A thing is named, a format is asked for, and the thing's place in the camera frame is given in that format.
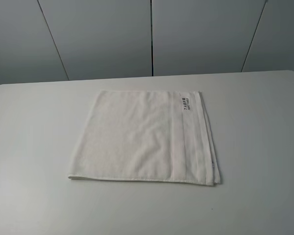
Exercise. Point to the white terry towel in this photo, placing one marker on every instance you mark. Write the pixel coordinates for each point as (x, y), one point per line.
(153, 136)

